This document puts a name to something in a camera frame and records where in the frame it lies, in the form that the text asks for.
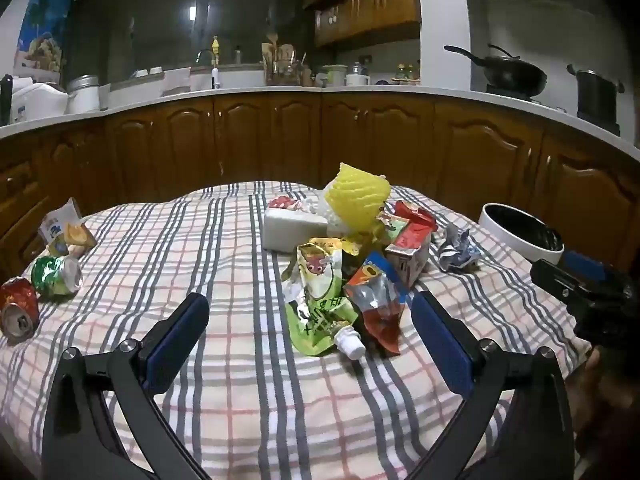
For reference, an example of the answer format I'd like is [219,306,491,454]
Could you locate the wall poster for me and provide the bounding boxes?
[12,0,73,82]

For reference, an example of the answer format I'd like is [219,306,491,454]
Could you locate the red and white carton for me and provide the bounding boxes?
[384,225,433,288]

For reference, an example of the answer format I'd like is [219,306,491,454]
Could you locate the black cooking pot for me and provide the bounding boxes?
[566,64,626,130]

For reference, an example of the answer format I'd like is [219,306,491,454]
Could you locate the dark kitchen window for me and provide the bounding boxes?
[67,0,316,86]

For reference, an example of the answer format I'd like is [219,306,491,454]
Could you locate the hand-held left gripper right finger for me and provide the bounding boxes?
[405,290,576,480]

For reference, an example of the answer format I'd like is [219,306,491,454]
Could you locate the green spout pouch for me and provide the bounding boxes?
[281,237,366,360]

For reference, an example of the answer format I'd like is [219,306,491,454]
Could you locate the white foam fruit net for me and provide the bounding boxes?
[312,187,346,235]

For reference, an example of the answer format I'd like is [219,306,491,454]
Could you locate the white rice cooker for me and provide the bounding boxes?
[7,80,68,126]

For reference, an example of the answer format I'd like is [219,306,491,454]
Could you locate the black wok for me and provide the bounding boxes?
[444,44,548,99]

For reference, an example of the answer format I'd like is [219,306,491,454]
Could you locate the brown wooden base cabinets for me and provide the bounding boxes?
[0,92,640,273]

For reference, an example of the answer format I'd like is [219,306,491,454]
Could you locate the utensil holder with utensils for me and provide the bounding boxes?
[261,32,313,87]

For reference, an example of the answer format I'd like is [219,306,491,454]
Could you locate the crushed green can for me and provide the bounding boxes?
[31,255,83,302]

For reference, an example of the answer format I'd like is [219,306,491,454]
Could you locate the white foam block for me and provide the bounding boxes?
[263,208,328,253]

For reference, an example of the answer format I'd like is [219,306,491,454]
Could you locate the white bin with black liner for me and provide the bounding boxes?
[478,203,566,266]

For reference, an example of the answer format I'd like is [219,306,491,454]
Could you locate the crumpled blue white paper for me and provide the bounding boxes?
[437,224,483,273]

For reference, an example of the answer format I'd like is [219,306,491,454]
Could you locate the brown wooden wall cabinets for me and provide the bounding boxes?
[302,0,421,51]

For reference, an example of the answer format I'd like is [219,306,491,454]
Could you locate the person's right hand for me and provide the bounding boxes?
[570,347,640,441]

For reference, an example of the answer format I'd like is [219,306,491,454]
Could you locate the plaid tablecloth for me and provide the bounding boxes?
[0,180,593,480]

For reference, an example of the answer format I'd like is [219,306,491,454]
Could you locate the crushed red can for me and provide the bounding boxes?
[0,277,41,345]

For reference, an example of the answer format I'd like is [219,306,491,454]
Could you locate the small crushed drink carton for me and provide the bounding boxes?
[39,197,97,257]

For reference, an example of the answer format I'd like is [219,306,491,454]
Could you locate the white kitchen countertop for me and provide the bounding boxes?
[0,84,640,150]

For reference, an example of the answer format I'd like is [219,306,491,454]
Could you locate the white canister with metal lid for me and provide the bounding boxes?
[66,75,101,114]

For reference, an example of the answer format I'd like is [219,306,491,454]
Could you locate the red crumpled wrapper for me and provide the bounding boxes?
[392,200,439,233]

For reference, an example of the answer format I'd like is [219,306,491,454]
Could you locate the yellow foam fruit net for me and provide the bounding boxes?
[325,162,392,242]

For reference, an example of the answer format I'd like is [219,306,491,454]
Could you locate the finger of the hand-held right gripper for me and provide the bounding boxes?
[530,251,612,307]

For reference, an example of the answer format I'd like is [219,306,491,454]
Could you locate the red and white packet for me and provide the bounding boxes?
[267,195,310,214]

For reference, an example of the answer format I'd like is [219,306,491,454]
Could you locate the orange and silver snack bag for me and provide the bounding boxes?
[342,252,413,356]

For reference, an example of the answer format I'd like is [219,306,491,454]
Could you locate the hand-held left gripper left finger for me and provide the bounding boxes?
[41,292,211,480]

